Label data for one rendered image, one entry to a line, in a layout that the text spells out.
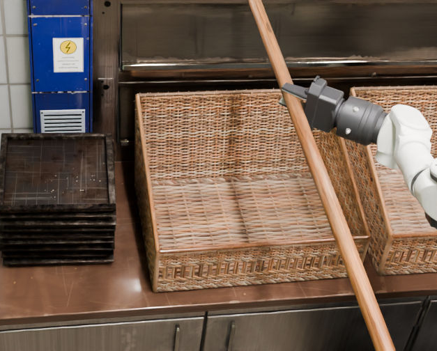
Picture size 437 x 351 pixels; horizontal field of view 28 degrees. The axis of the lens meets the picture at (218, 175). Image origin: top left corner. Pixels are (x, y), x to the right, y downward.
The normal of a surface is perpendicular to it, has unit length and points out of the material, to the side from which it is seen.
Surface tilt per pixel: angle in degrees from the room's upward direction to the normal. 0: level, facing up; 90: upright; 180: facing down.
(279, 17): 70
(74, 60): 90
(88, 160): 0
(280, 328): 90
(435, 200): 90
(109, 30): 90
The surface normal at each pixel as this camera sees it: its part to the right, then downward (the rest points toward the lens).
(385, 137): -0.37, 0.35
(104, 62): 0.17, 0.68
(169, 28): 0.19, 0.39
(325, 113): -0.42, 0.58
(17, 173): 0.10, -0.73
